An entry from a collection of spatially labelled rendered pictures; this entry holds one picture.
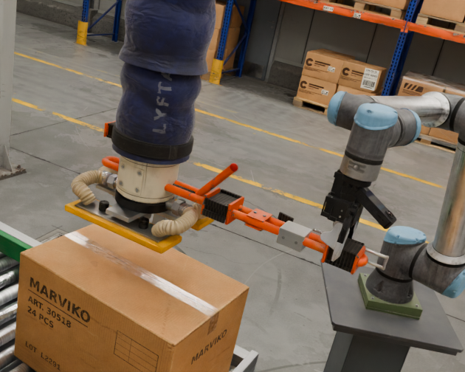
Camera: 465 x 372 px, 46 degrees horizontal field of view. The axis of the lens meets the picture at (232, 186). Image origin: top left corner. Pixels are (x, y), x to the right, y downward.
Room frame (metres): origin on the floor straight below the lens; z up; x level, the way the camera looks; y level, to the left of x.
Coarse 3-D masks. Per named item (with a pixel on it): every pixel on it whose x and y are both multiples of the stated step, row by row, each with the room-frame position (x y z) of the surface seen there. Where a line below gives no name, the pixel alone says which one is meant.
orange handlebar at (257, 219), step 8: (104, 160) 1.49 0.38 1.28; (112, 160) 1.52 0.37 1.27; (112, 168) 1.48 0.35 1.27; (168, 184) 1.41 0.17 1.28; (176, 184) 1.44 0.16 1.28; (184, 184) 1.43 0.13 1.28; (176, 192) 1.39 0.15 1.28; (184, 192) 1.38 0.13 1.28; (192, 200) 1.37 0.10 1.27; (200, 200) 1.36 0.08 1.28; (240, 208) 1.36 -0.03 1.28; (248, 208) 1.36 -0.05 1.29; (256, 208) 1.36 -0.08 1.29; (232, 216) 1.32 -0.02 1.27; (240, 216) 1.31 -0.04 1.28; (248, 216) 1.30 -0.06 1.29; (256, 216) 1.30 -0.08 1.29; (264, 216) 1.31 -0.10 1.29; (248, 224) 1.30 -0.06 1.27; (256, 224) 1.29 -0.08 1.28; (264, 224) 1.28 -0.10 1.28; (272, 224) 1.28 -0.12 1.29; (280, 224) 1.31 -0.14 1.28; (272, 232) 1.27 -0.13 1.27; (312, 232) 1.29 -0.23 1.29; (304, 240) 1.24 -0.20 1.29; (312, 240) 1.24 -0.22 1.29; (320, 240) 1.26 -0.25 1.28; (312, 248) 1.23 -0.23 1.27; (320, 248) 1.22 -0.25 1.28; (360, 264) 1.19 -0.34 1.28
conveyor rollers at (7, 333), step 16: (0, 256) 2.03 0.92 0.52; (16, 272) 1.90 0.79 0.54; (0, 288) 1.83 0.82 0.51; (16, 288) 1.80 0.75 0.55; (0, 304) 1.71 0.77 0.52; (16, 304) 1.70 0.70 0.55; (0, 320) 1.61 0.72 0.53; (0, 336) 1.52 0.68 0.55; (0, 368) 1.40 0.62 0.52; (16, 368) 1.38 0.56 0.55
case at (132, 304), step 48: (96, 240) 1.60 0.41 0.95; (48, 288) 1.38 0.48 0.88; (96, 288) 1.34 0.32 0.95; (144, 288) 1.39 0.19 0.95; (192, 288) 1.44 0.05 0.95; (240, 288) 1.50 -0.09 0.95; (48, 336) 1.37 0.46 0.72; (96, 336) 1.28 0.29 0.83; (144, 336) 1.21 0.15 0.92; (192, 336) 1.24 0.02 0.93
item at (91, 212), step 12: (72, 204) 1.40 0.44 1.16; (84, 204) 1.41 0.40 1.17; (96, 204) 1.42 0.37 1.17; (108, 204) 1.40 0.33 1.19; (84, 216) 1.37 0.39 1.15; (96, 216) 1.36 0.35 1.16; (108, 216) 1.37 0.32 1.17; (108, 228) 1.33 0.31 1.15; (120, 228) 1.32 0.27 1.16; (132, 228) 1.33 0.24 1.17; (144, 228) 1.33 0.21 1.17; (132, 240) 1.30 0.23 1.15; (144, 240) 1.29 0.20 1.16; (156, 240) 1.29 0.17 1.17; (168, 240) 1.31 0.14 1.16; (180, 240) 1.35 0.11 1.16
